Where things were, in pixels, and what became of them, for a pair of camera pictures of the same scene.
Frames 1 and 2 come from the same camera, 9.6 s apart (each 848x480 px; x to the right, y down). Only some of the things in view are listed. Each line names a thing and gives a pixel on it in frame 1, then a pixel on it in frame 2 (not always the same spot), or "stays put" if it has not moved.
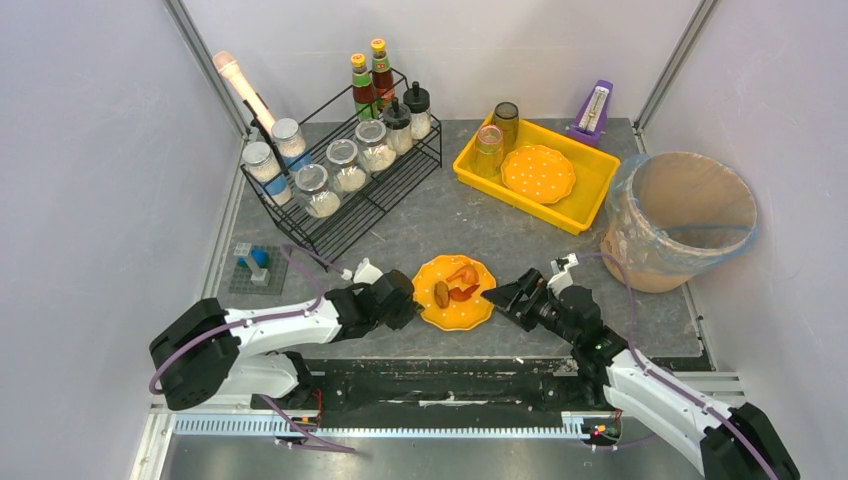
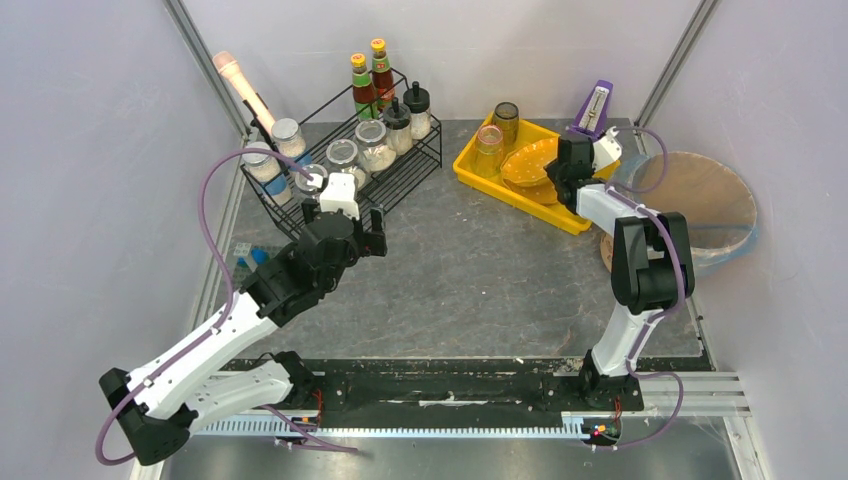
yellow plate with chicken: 450,290 → 526,164
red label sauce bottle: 382,77 stays put
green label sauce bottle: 363,92 stays put
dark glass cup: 506,115 stays put
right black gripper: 528,298 → 563,176
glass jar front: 342,157 stays put
